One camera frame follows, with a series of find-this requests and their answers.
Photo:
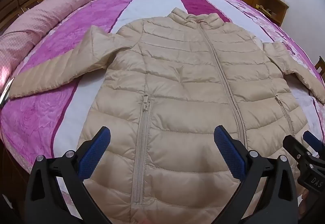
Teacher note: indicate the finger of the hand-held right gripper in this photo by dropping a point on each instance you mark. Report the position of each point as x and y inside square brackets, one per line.
[313, 142]
[294, 147]

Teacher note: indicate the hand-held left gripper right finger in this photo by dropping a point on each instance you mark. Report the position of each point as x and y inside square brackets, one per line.
[229, 154]

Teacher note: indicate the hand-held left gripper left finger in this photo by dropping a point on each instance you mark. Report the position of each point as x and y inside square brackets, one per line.
[94, 152]

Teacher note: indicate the beige puffer jacket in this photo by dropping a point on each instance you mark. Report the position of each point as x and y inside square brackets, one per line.
[182, 81]

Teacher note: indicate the person's right hand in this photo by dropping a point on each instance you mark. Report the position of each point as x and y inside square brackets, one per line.
[304, 201]

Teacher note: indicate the wooden chair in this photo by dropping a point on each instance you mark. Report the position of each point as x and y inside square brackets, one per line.
[320, 66]

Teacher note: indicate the small dark device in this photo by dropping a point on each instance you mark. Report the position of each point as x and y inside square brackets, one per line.
[5, 94]

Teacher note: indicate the pink and white striped bedspread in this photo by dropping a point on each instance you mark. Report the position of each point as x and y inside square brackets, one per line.
[83, 20]

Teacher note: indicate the pink rolled quilt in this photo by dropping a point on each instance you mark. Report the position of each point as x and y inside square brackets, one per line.
[45, 13]

